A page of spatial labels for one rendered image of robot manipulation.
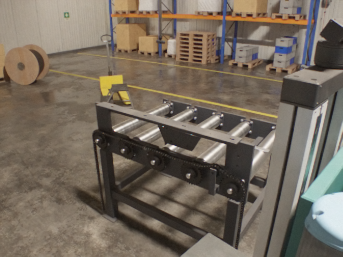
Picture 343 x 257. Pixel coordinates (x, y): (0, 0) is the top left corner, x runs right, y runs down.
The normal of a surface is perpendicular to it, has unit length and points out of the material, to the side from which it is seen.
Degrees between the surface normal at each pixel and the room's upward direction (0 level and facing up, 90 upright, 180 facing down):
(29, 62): 90
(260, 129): 90
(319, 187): 0
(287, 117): 90
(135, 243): 0
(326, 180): 0
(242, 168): 90
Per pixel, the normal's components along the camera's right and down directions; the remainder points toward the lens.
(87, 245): 0.00, -0.91
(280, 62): -0.58, 0.33
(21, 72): -0.11, 0.40
